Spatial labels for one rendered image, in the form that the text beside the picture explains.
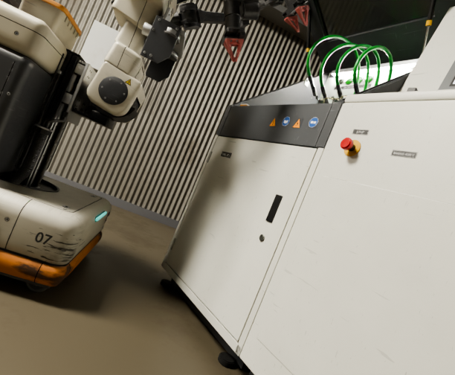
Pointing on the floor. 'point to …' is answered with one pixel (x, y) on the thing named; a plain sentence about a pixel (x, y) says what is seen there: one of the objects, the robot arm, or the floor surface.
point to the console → (383, 240)
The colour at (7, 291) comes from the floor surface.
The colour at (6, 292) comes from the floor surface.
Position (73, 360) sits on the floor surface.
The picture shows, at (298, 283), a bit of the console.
